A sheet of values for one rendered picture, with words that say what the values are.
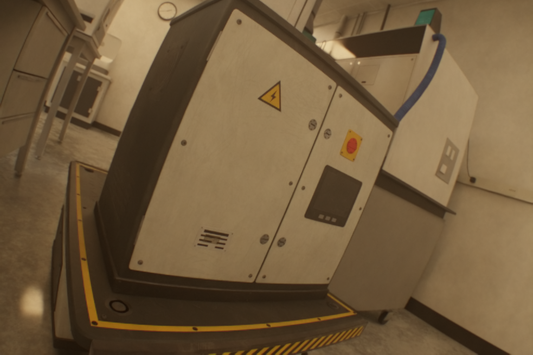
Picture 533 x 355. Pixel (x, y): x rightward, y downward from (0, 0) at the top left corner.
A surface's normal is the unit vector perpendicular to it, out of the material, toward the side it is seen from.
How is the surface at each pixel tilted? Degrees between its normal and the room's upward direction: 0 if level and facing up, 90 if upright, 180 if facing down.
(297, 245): 90
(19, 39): 90
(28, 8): 90
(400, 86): 90
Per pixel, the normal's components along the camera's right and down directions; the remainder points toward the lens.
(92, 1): 0.46, 0.18
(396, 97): -0.80, -0.34
